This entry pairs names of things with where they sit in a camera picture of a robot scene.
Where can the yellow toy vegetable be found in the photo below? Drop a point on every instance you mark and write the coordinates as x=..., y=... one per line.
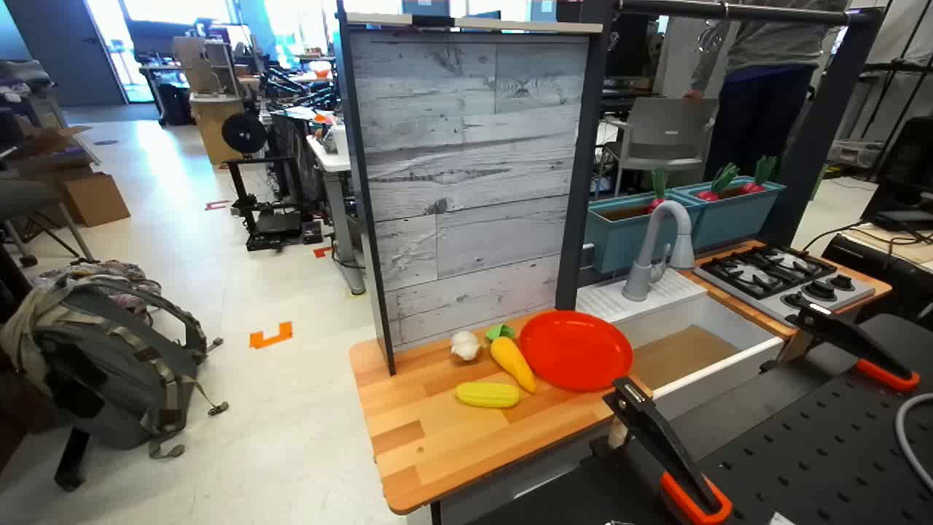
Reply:
x=487, y=396

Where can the red plastic plate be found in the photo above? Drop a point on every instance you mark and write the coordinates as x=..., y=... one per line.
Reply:
x=575, y=352

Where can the gray wood-pattern backsplash panel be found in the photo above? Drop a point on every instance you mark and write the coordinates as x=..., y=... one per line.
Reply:
x=467, y=185

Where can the white toy garlic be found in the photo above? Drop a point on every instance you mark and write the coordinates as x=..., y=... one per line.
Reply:
x=464, y=345

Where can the orange toy carrot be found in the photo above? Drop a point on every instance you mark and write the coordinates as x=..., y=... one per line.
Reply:
x=510, y=363

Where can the white desk gray legs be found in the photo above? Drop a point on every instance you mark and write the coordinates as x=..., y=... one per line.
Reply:
x=337, y=185

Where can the blue planter box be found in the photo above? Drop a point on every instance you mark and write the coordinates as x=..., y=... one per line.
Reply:
x=621, y=234
x=733, y=215

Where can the wooden toy kitchen counter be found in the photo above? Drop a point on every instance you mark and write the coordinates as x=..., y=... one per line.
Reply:
x=438, y=440

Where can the gray toy faucet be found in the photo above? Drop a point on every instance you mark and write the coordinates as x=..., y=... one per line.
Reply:
x=661, y=250

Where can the gray plastic chair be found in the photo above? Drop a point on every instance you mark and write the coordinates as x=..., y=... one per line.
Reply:
x=665, y=132

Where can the white toy sink basin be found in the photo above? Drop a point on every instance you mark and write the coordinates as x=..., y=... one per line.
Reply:
x=696, y=345

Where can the black orange-tipped bar clamp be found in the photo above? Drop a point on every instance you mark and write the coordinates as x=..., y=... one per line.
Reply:
x=849, y=345
x=661, y=449

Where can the green red toy radish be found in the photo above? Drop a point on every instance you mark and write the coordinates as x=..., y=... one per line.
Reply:
x=763, y=170
x=723, y=182

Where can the wooden cabinet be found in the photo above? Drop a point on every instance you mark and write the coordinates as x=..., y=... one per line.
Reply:
x=207, y=97

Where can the black toy stove burners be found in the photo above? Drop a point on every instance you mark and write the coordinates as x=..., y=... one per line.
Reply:
x=776, y=278

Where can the gray backpack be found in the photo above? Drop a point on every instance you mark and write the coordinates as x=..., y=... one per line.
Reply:
x=104, y=355

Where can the cardboard box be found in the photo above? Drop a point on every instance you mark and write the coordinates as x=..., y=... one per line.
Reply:
x=95, y=198

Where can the black perforated board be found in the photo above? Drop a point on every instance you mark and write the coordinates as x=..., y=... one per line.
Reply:
x=827, y=456

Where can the black computer monitor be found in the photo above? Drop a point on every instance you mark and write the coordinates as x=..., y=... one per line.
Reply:
x=908, y=177

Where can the orange floor bracket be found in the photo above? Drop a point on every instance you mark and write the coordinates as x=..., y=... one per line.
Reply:
x=273, y=336

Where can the black metal frame post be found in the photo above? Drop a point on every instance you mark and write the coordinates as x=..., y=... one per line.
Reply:
x=827, y=106

